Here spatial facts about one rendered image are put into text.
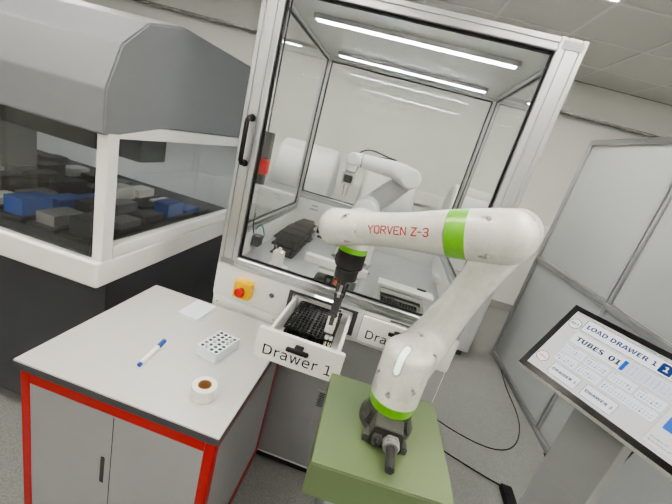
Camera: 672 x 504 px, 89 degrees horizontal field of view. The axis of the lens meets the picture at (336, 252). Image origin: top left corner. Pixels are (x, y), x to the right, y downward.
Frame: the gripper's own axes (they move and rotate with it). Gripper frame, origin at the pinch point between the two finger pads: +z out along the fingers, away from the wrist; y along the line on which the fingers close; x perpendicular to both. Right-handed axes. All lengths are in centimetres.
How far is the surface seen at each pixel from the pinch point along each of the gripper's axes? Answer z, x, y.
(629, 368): -15, 94, -6
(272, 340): 7.4, -15.9, 10.5
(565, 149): -125, 183, -351
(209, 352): 17.7, -34.7, 13.1
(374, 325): 5.5, 15.4, -19.7
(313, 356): 8.0, -1.8, 10.5
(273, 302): 11.1, -26.8, -21.7
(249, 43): -146, -210, -331
